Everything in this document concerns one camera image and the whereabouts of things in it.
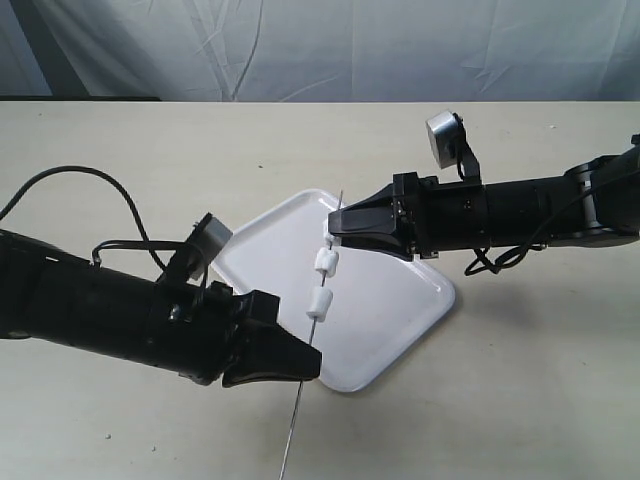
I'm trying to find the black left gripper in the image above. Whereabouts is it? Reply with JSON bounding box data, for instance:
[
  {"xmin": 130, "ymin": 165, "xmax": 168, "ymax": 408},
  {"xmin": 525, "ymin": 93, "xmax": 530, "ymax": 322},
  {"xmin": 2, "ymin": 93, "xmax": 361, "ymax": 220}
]
[{"xmin": 149, "ymin": 282, "xmax": 321, "ymax": 388}]

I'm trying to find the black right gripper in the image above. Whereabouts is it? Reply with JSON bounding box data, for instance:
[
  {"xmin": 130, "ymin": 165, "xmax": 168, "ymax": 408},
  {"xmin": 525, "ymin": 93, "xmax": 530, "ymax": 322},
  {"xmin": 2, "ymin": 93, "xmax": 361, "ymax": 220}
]
[{"xmin": 328, "ymin": 172, "xmax": 490, "ymax": 261}]

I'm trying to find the thin metal skewer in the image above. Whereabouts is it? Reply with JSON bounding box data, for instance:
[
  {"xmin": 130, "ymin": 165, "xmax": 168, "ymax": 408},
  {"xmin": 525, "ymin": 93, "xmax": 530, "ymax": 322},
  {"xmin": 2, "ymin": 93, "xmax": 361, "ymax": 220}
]
[{"xmin": 278, "ymin": 189, "xmax": 344, "ymax": 480}]

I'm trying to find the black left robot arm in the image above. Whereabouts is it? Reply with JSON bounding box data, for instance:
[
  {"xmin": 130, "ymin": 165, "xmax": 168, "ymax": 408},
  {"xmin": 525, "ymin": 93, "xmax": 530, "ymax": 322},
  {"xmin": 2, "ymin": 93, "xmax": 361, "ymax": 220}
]
[{"xmin": 1, "ymin": 231, "xmax": 322, "ymax": 387}]

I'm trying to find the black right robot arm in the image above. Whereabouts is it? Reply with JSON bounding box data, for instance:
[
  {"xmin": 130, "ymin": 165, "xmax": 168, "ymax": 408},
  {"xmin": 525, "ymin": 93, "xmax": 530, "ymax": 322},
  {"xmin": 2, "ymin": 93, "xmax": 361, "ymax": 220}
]
[{"xmin": 328, "ymin": 146, "xmax": 639, "ymax": 260}]

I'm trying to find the white rectangular plastic tray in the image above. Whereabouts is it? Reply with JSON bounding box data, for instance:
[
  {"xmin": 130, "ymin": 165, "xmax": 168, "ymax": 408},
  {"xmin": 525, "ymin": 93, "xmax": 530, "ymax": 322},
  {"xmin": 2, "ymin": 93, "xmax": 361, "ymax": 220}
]
[{"xmin": 212, "ymin": 189, "xmax": 455, "ymax": 393}]

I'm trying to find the grey wrinkled backdrop cloth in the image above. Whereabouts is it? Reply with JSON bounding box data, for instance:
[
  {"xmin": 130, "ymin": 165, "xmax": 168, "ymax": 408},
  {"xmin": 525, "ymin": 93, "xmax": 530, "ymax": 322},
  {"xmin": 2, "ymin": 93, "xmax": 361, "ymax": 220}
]
[{"xmin": 1, "ymin": 1, "xmax": 639, "ymax": 102}]

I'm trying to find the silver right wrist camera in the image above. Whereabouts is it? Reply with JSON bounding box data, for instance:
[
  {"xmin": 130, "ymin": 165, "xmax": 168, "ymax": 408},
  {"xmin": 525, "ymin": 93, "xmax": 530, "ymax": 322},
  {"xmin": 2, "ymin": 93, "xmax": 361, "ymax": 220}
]
[{"xmin": 426, "ymin": 110, "xmax": 462, "ymax": 169}]

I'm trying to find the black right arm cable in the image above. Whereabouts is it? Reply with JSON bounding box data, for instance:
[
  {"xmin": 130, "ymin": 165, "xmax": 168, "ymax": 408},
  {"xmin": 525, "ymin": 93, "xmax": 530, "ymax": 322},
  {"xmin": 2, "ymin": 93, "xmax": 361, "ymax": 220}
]
[{"xmin": 463, "ymin": 199, "xmax": 586, "ymax": 277}]

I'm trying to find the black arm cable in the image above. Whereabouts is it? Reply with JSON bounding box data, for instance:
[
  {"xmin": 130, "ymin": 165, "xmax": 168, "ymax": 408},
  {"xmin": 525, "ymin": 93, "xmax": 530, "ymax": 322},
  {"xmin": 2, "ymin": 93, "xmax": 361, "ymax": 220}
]
[
  {"xmin": 463, "ymin": 199, "xmax": 586, "ymax": 277},
  {"xmin": 0, "ymin": 167, "xmax": 211, "ymax": 289}
]

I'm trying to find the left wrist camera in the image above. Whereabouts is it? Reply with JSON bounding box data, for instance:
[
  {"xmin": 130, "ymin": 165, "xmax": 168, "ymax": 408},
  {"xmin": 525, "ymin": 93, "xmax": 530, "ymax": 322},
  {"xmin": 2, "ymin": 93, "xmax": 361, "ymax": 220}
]
[{"xmin": 186, "ymin": 213, "xmax": 233, "ymax": 280}]

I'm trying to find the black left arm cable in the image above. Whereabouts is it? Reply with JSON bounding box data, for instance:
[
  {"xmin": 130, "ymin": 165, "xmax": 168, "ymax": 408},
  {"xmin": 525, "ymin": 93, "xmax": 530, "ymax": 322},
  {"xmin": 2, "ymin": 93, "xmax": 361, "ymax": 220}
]
[{"xmin": 0, "ymin": 167, "xmax": 211, "ymax": 289}]

